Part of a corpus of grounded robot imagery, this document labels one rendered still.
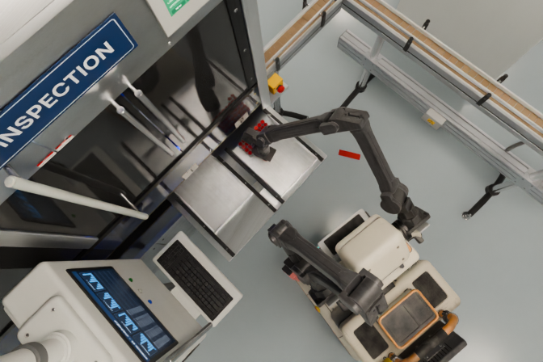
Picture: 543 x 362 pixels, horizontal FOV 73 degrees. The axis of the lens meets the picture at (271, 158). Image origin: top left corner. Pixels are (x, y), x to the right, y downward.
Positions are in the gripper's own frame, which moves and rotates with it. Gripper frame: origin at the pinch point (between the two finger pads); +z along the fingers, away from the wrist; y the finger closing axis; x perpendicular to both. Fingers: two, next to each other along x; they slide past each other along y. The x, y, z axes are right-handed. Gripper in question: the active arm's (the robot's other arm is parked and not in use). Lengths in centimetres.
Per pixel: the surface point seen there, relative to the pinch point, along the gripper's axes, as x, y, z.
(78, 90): 28, 26, -99
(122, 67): 17, 24, -95
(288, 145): -11.5, -7.3, 3.7
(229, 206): 29.6, 3.8, 4.4
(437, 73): -82, -57, 2
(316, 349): 79, -77, 92
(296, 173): -0.5, -17.6, 3.7
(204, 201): 33.2, 15.5, 4.6
